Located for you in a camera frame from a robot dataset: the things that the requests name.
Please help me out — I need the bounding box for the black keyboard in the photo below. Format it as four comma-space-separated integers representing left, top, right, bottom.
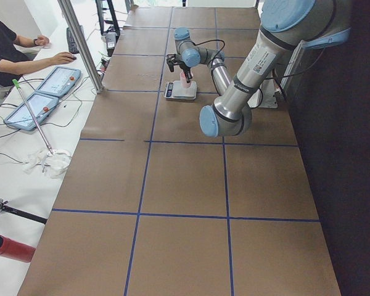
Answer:
66, 27, 79, 54

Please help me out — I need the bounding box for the red cylinder bottle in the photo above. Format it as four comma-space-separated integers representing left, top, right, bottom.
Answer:
0, 235, 36, 263

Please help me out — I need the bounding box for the blue teach pendant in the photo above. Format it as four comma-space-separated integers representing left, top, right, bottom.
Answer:
4, 92, 59, 131
36, 66, 81, 98

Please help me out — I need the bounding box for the far blue teach pendant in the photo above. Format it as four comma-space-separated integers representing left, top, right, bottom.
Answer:
36, 66, 81, 98

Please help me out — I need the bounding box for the aluminium frame post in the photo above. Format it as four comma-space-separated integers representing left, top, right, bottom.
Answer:
57, 0, 104, 94

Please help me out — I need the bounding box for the person in black shirt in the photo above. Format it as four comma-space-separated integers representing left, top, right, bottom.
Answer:
0, 21, 74, 87

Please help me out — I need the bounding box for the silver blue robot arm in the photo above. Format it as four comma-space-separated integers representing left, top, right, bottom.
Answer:
166, 1, 353, 138

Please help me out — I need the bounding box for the near blue teach pendant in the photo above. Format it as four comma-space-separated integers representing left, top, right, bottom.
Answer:
4, 92, 59, 131

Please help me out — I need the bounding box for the grey digital kitchen scale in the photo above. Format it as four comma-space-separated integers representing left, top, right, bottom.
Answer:
164, 81, 197, 101

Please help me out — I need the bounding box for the pink plastic cup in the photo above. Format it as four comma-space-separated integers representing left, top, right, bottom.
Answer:
180, 72, 192, 89

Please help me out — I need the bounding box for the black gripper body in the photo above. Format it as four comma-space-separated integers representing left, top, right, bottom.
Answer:
179, 62, 191, 74

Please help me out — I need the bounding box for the crumpled white tissue pile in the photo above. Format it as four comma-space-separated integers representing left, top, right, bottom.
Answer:
22, 148, 72, 179

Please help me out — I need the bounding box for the green handled air blow gun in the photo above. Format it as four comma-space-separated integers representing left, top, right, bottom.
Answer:
12, 79, 54, 156

